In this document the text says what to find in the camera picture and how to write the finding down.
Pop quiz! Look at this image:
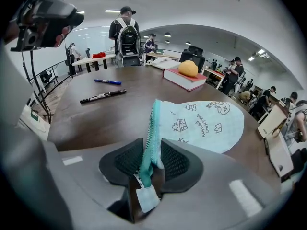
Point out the grey office chair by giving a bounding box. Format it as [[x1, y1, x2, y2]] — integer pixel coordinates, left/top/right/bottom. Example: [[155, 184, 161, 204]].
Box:
[[121, 55, 142, 68]]

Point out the white oval table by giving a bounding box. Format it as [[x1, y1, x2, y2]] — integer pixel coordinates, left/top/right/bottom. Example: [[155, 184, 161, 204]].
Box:
[[71, 54, 116, 73]]

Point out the white bag with green print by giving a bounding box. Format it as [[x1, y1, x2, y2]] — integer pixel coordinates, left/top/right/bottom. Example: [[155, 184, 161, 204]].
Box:
[[18, 105, 51, 141]]

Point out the light blue printed pencil pouch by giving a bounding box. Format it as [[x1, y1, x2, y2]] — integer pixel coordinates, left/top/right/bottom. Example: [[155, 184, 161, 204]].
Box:
[[135, 99, 245, 213]]

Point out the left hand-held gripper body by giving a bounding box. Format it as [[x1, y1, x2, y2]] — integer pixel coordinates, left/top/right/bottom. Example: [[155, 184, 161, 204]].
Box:
[[9, 0, 85, 52]]

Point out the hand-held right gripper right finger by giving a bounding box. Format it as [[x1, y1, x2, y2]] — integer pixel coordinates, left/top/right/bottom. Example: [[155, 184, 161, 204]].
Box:
[[153, 139, 204, 193]]

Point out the orange ball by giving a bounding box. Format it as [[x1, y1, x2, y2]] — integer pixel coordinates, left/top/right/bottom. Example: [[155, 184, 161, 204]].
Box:
[[178, 59, 199, 77]]

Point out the white desk telephone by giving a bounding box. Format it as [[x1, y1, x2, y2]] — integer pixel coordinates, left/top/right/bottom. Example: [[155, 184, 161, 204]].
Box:
[[145, 57, 182, 69]]

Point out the black office chair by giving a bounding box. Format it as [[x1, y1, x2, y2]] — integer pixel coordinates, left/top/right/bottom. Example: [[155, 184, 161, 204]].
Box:
[[179, 45, 206, 74]]

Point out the red hardcover book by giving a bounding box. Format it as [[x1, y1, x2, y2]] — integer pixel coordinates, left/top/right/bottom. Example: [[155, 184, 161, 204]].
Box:
[[162, 68, 208, 92]]

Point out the blue marker pen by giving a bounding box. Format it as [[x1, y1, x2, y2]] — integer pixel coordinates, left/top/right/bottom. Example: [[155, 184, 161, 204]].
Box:
[[94, 79, 122, 85]]

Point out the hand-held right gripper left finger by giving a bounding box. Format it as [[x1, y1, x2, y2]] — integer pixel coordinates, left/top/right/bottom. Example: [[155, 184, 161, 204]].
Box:
[[99, 138, 144, 186]]

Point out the person's left hand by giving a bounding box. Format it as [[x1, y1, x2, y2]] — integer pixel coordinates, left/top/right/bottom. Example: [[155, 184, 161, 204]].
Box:
[[54, 26, 71, 48]]

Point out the black hanging cable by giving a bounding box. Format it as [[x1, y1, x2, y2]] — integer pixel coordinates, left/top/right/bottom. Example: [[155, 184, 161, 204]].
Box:
[[21, 50, 52, 125]]

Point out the light wooden box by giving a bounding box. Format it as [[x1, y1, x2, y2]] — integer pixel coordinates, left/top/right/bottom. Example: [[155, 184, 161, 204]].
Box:
[[257, 103, 295, 177]]

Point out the black marker pen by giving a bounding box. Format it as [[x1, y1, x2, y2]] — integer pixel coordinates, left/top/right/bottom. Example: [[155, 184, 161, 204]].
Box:
[[79, 89, 127, 104]]

